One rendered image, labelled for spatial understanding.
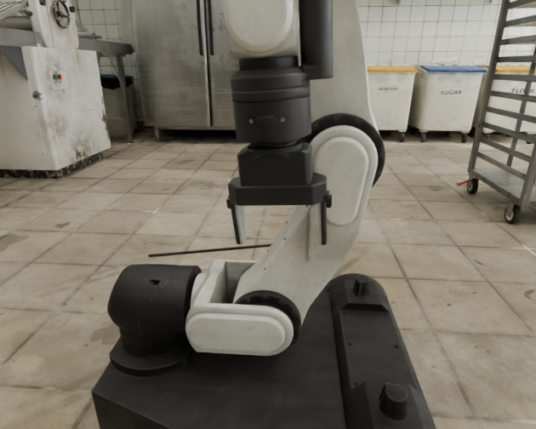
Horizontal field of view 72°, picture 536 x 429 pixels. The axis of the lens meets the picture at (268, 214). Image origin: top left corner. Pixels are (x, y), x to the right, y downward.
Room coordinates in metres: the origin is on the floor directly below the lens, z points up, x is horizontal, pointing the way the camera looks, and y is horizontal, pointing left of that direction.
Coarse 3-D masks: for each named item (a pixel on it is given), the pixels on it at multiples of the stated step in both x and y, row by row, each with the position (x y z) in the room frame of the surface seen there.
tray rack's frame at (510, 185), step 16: (496, 32) 2.29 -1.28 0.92; (496, 48) 2.28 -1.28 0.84; (496, 64) 2.27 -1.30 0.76; (480, 112) 2.29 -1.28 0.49; (480, 128) 2.28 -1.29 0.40; (512, 144) 2.28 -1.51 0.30; (480, 176) 2.12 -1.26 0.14; (496, 176) 2.09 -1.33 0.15; (512, 176) 2.09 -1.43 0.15; (512, 192) 1.79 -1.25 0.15; (512, 208) 1.72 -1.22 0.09
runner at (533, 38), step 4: (528, 36) 2.01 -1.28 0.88; (532, 36) 1.98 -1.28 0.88; (504, 40) 2.25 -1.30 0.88; (508, 40) 2.20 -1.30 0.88; (512, 40) 2.16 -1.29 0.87; (516, 40) 2.12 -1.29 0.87; (520, 40) 2.08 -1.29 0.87; (524, 40) 2.04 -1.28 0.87; (528, 40) 2.00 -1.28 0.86; (532, 40) 1.97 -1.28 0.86; (504, 44) 2.24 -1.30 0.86; (508, 44) 2.22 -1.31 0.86
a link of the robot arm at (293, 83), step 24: (312, 0) 0.41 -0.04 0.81; (312, 24) 0.41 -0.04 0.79; (240, 48) 0.41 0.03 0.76; (288, 48) 0.40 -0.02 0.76; (312, 48) 0.42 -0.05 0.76; (240, 72) 0.41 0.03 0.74; (264, 72) 0.40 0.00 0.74; (288, 72) 0.40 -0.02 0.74; (312, 72) 0.41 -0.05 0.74; (240, 96) 0.41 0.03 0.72; (264, 96) 0.39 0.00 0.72; (288, 96) 0.40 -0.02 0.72
